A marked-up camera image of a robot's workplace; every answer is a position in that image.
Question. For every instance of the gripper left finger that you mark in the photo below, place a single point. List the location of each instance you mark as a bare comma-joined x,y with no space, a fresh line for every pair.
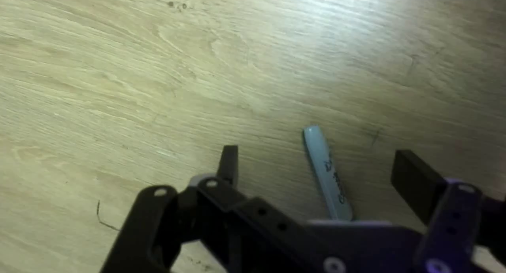
221,213

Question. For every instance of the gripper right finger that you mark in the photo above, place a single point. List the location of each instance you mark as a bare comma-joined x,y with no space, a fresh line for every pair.
446,209

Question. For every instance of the light blue marker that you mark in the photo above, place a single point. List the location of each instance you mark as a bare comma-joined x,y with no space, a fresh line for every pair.
327,174

